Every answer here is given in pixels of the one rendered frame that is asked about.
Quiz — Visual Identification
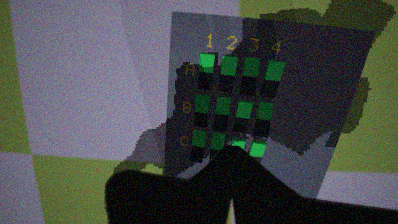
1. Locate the dark grey switch panel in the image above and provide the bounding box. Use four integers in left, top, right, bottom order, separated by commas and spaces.
164, 12, 375, 199

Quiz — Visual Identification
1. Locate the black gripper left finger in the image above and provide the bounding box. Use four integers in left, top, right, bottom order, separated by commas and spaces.
105, 145, 235, 224

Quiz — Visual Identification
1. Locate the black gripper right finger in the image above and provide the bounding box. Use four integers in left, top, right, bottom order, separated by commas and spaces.
231, 146, 398, 224

